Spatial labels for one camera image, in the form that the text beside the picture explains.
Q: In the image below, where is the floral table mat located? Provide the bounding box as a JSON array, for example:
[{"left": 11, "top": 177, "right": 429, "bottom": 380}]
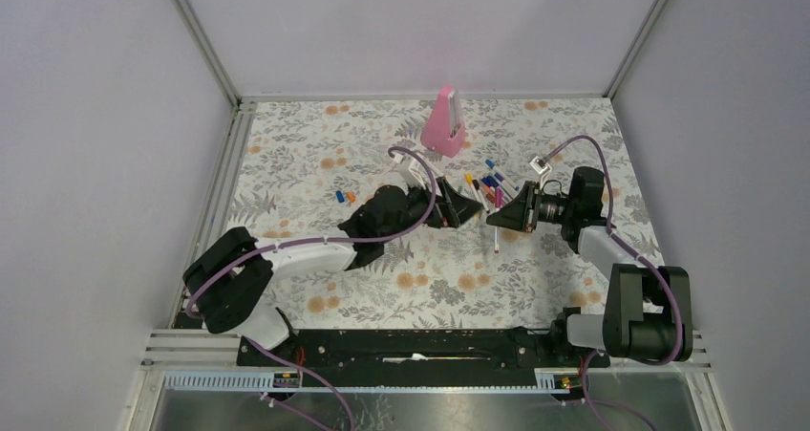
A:
[{"left": 227, "top": 98, "right": 663, "bottom": 329}]

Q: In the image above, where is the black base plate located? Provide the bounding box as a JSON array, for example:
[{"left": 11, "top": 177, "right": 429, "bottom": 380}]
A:
[{"left": 236, "top": 327, "right": 588, "bottom": 389}]

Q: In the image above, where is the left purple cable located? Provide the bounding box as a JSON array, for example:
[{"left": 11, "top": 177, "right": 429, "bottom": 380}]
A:
[{"left": 184, "top": 146, "right": 439, "bottom": 318}]

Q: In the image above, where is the purple cable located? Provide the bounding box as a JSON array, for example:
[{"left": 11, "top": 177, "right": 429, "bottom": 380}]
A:
[
  {"left": 184, "top": 146, "right": 439, "bottom": 318},
  {"left": 541, "top": 135, "right": 686, "bottom": 366}
]

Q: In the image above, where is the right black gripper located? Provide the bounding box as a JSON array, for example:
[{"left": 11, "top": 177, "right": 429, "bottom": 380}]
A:
[{"left": 485, "top": 182, "right": 575, "bottom": 233}]

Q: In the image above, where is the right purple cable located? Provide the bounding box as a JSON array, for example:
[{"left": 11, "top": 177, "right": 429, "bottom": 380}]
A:
[{"left": 541, "top": 135, "right": 686, "bottom": 366}]

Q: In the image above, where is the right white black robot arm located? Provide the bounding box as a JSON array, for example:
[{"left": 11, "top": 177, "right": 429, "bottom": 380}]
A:
[{"left": 486, "top": 166, "right": 693, "bottom": 366}]

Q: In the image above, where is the pink metronome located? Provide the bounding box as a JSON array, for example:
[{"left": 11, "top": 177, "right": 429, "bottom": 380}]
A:
[{"left": 420, "top": 85, "right": 466, "bottom": 158}]

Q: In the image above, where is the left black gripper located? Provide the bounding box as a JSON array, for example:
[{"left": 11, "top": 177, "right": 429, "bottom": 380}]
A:
[{"left": 381, "top": 177, "right": 482, "bottom": 245}]

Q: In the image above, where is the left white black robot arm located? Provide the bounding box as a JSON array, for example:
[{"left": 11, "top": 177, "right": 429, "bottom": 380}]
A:
[{"left": 182, "top": 174, "right": 483, "bottom": 365}]

